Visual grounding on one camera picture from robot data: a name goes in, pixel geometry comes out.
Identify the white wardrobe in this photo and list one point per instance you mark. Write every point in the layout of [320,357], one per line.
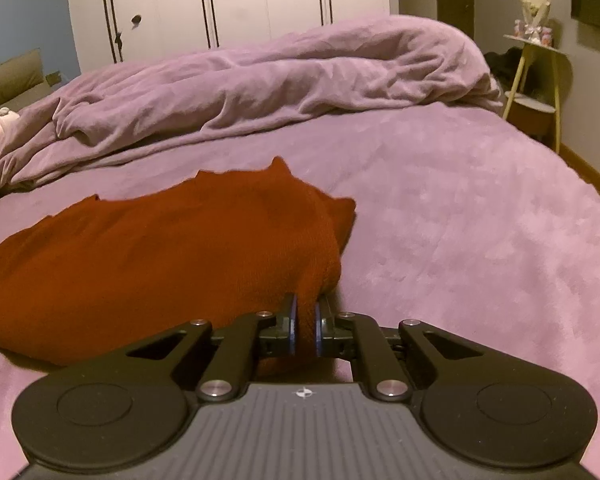
[260,0]

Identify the paper-wrapped bouquet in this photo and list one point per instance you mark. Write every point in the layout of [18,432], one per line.
[532,10]

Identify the yellow-green side table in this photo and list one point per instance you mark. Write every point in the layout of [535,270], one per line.
[535,105]

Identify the brown knit cardigan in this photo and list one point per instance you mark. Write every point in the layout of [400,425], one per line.
[155,260]

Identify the purple bed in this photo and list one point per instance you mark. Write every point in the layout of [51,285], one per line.
[455,235]

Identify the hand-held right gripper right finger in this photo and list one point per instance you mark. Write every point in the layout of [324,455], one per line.
[319,330]

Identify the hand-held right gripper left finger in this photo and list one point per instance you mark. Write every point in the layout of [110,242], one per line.
[292,327]

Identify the dark clothes pile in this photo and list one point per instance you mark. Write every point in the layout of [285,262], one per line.
[502,67]

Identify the wall socket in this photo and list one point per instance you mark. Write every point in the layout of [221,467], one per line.
[54,78]

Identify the purple duvet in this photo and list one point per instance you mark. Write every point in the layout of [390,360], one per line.
[280,85]

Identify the green pillow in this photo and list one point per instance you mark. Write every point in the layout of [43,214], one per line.
[10,82]

